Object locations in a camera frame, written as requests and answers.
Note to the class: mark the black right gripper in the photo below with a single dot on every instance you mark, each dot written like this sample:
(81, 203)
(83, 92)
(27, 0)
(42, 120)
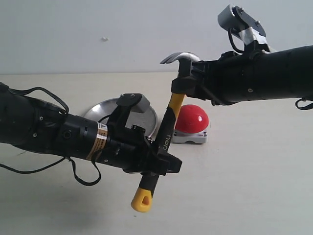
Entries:
(222, 81)

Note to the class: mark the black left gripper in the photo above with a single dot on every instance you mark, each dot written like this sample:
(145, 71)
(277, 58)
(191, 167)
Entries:
(133, 152)

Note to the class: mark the yellow black claw hammer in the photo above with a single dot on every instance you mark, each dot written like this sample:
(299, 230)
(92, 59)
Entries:
(142, 200)

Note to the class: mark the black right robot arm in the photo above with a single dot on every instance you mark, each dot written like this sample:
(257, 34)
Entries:
(252, 76)

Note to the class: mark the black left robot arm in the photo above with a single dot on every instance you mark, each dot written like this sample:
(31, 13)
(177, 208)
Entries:
(41, 127)

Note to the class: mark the red dome push button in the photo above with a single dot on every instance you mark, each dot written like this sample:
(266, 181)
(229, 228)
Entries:
(191, 125)

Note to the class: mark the round stainless steel plate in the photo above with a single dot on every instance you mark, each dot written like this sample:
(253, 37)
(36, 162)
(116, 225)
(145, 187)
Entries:
(101, 111)

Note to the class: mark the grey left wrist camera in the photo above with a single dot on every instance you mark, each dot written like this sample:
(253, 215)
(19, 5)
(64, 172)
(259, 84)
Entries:
(127, 103)

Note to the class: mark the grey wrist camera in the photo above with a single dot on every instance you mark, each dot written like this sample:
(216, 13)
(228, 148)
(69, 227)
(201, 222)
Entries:
(127, 103)
(238, 23)

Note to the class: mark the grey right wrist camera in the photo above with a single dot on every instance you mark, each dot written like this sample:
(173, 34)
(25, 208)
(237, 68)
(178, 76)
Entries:
(238, 23)

